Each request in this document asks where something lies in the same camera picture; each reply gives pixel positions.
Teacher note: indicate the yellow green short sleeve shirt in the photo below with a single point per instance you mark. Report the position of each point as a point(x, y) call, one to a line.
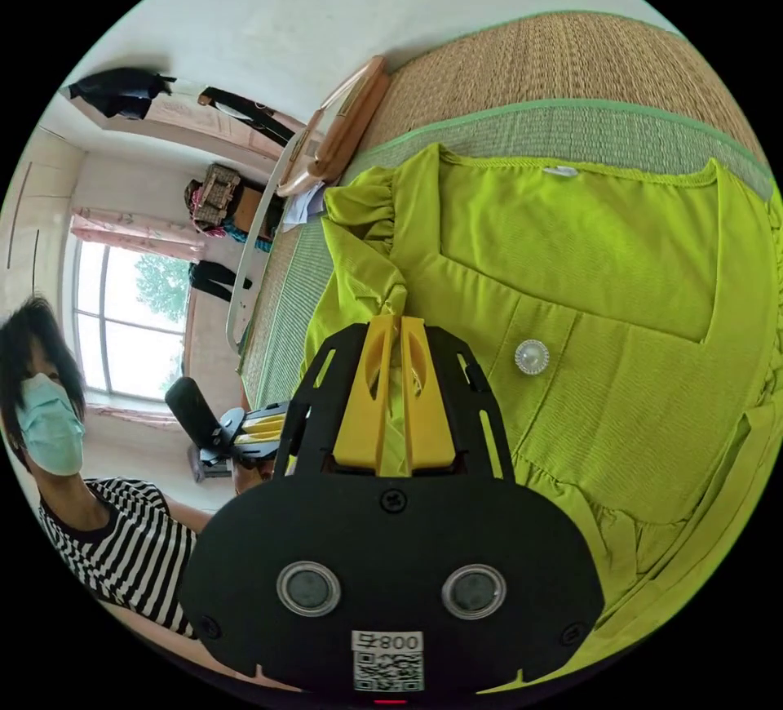
point(612, 294)

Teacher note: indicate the pink curtain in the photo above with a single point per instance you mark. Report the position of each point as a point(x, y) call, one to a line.
point(134, 229)

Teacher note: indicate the window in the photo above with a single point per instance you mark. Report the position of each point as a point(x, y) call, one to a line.
point(131, 324)

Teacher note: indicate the bed with woven mat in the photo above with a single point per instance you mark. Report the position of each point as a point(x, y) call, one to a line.
point(550, 61)

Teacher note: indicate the person's left forearm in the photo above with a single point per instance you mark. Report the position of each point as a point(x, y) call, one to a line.
point(186, 515)

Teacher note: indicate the person's left hand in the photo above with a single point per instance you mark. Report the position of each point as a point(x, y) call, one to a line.
point(251, 477)

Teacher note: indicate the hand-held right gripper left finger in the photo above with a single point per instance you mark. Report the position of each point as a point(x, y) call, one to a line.
point(361, 416)

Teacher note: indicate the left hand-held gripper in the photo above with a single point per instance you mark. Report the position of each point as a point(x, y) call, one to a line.
point(223, 444)

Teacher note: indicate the person's right forearm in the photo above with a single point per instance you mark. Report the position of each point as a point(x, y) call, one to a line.
point(147, 621)

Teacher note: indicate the person's body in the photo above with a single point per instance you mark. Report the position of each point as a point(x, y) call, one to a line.
point(92, 514)

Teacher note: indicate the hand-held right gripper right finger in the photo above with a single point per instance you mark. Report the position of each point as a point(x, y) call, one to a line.
point(431, 422)

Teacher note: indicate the woven bag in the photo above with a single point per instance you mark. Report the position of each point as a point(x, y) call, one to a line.
point(214, 196)

